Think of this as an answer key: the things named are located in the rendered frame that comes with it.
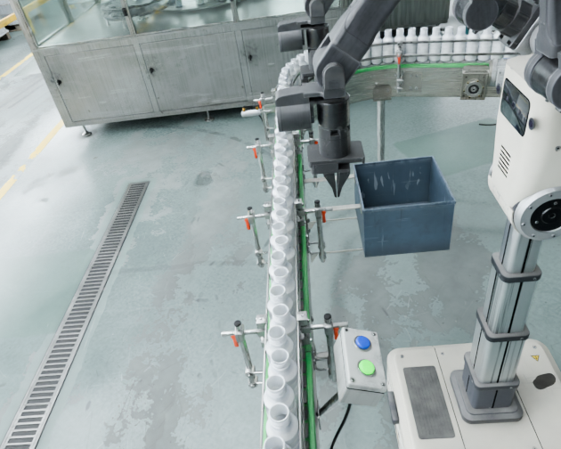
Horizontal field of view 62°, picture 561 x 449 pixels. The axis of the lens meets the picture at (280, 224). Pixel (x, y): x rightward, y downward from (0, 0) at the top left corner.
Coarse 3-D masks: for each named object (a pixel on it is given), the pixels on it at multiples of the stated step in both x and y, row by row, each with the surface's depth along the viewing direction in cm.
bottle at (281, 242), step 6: (276, 240) 121; (282, 240) 122; (288, 240) 119; (276, 246) 119; (282, 246) 119; (288, 246) 120; (288, 252) 120; (294, 252) 122; (288, 258) 120; (294, 258) 122; (294, 264) 123; (294, 270) 123; (294, 276) 125
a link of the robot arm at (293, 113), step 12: (324, 72) 73; (336, 72) 72; (312, 84) 80; (324, 84) 73; (336, 84) 73; (276, 96) 79; (288, 96) 78; (300, 96) 78; (312, 96) 77; (324, 96) 75; (336, 96) 75; (276, 108) 79; (288, 108) 78; (300, 108) 78; (288, 120) 79; (300, 120) 79
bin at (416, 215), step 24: (360, 168) 186; (384, 168) 186; (408, 168) 186; (432, 168) 183; (360, 192) 169; (384, 192) 193; (408, 192) 193; (432, 192) 187; (360, 216) 177; (384, 216) 162; (408, 216) 162; (432, 216) 162; (384, 240) 169; (408, 240) 169; (432, 240) 168
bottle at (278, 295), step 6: (276, 288) 107; (282, 288) 107; (270, 294) 106; (276, 294) 108; (282, 294) 105; (270, 300) 108; (276, 300) 105; (282, 300) 105; (288, 300) 107; (270, 306) 107; (288, 306) 107; (270, 312) 107; (294, 312) 111; (270, 318) 110
